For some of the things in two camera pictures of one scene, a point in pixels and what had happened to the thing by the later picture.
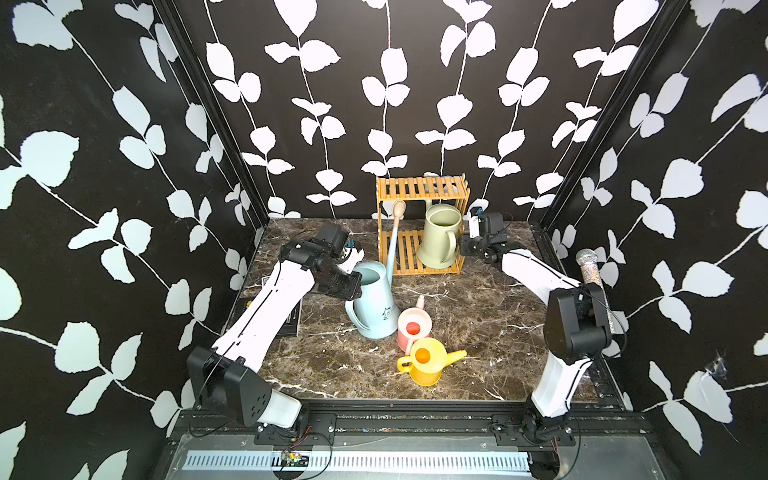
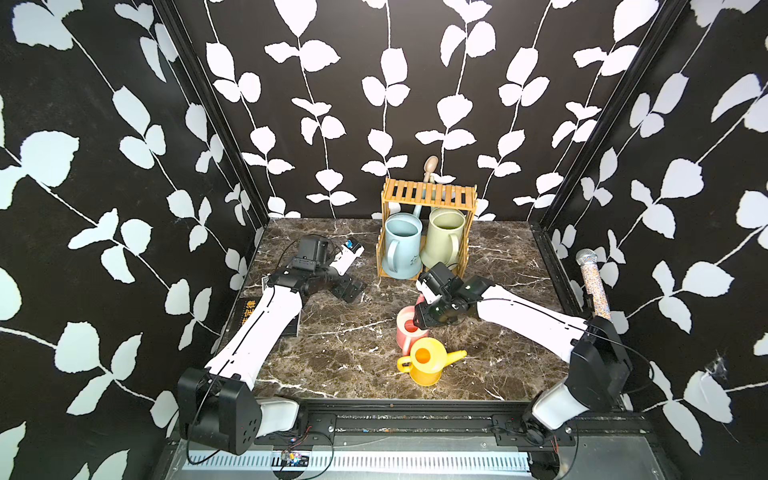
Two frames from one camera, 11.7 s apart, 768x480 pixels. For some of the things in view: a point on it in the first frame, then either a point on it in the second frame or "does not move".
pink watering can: x=414 y=324 does not move
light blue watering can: x=374 y=314 → x=403 y=245
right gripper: x=464 y=245 → x=422 y=319
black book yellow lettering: x=292 y=327 does not move
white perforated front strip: x=427 y=462 does not move
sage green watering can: x=442 y=220 does not move
